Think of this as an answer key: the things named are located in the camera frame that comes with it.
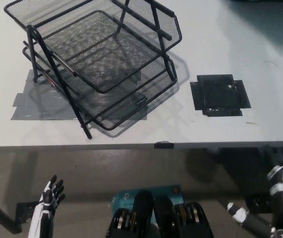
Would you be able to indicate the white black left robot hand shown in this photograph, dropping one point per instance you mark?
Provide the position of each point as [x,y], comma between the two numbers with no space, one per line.
[43,213]

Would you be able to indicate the black mesh two-tier file tray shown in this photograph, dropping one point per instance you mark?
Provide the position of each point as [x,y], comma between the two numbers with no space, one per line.
[101,57]

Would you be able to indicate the black diagonal table leg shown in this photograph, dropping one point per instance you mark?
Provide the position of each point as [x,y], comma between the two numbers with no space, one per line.
[0,213]

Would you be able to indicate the grey tape patch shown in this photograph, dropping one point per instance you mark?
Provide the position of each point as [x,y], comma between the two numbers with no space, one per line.
[32,109]

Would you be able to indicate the black tape square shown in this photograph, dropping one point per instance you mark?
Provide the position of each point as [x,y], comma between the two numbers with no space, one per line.
[218,96]

